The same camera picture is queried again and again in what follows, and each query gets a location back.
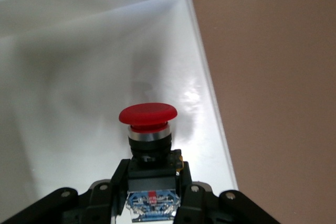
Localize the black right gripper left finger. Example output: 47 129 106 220
0 159 132 224

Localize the white plastic drawer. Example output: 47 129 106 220
0 0 239 224

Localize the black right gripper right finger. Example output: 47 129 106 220
174 161 281 224

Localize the red mushroom push button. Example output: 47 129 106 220
118 102 184 222

